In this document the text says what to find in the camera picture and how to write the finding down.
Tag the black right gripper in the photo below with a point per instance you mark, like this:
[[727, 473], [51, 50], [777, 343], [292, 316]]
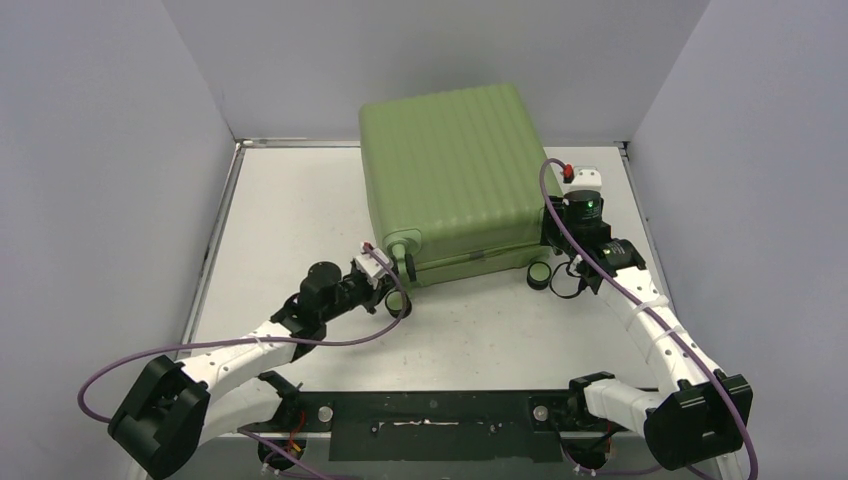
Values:
[[553, 234]]

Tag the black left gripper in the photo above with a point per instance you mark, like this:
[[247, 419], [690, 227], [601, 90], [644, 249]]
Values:
[[386, 284]]

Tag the green suitcase with blue lining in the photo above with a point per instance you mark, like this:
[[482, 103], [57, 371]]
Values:
[[454, 184]]

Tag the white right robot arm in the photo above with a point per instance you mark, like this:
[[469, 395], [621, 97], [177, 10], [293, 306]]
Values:
[[696, 412]]

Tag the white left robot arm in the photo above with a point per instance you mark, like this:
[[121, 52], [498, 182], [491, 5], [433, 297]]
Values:
[[174, 407]]

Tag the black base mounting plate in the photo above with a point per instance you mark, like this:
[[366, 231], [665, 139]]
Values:
[[442, 425]]

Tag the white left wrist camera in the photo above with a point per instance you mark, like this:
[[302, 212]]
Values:
[[373, 263]]

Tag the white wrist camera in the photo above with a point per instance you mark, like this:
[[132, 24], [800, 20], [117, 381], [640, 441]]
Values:
[[578, 178], [373, 263]]

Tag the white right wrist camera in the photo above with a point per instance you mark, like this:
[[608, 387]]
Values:
[[578, 178]]

